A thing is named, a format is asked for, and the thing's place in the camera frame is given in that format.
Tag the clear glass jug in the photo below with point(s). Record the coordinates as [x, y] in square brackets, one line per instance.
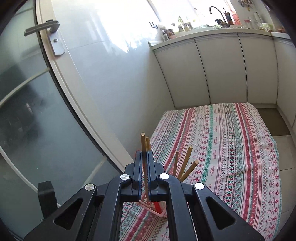
[258, 19]

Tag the patterned striped tablecloth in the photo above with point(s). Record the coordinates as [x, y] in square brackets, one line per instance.
[238, 158]

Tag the white kitchen cabinets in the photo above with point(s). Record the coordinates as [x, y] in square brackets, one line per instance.
[230, 65]

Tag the wooden chopstick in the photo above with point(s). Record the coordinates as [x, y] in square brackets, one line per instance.
[148, 143]
[189, 171]
[184, 164]
[175, 163]

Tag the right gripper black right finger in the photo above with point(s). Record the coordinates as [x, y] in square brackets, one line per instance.
[154, 169]

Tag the glass door with frame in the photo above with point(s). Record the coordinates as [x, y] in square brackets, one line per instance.
[41, 140]

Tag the chrome kitchen faucet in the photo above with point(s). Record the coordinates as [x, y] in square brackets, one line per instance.
[216, 14]

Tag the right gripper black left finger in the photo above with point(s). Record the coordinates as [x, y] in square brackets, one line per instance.
[131, 188]

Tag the black box device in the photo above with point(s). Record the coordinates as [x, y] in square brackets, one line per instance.
[47, 198]

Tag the metal door handle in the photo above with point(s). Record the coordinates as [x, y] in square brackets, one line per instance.
[51, 29]

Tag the red plastic spoon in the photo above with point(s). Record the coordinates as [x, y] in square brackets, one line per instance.
[157, 207]

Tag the wooden chopstick lying diagonal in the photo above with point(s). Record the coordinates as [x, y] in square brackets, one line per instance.
[144, 166]

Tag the pink perforated plastic basket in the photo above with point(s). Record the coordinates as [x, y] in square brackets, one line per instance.
[150, 206]

